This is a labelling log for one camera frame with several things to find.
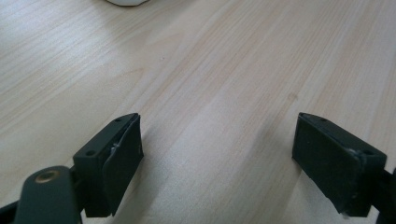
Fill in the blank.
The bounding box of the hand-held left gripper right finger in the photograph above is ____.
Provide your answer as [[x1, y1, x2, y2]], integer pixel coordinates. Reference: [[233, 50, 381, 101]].
[[291, 112, 388, 217]]

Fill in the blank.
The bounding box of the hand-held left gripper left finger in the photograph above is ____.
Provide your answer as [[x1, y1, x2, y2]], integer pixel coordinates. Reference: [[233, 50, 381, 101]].
[[72, 112, 145, 218]]

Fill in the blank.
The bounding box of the white round container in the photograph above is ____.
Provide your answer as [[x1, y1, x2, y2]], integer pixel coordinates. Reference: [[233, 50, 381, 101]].
[[106, 0, 150, 7]]

